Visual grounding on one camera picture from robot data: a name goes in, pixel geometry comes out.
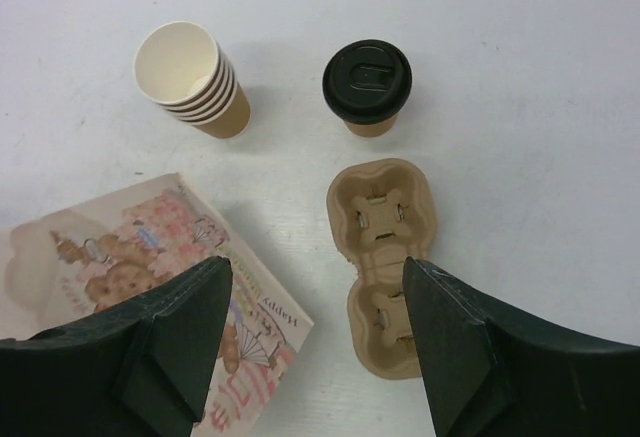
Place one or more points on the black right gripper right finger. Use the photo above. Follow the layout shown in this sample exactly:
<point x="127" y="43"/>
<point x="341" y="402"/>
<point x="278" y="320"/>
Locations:
<point x="492" y="369"/>

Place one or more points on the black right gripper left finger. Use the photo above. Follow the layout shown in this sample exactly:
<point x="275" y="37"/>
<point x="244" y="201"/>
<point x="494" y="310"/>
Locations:
<point x="140" y="368"/>

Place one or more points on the paper bag with orange handles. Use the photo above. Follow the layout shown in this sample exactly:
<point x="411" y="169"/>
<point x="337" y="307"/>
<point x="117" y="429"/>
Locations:
<point x="87" y="258"/>

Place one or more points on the brown paper cup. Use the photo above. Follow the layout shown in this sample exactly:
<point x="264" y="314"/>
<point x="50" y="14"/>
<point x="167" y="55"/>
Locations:
<point x="372" y="126"/>

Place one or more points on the black cup lid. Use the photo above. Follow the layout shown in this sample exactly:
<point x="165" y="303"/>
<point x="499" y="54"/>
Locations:
<point x="367" y="82"/>

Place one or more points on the stack of brown paper cups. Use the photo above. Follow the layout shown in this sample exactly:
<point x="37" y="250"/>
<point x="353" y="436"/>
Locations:
<point x="181" y="68"/>

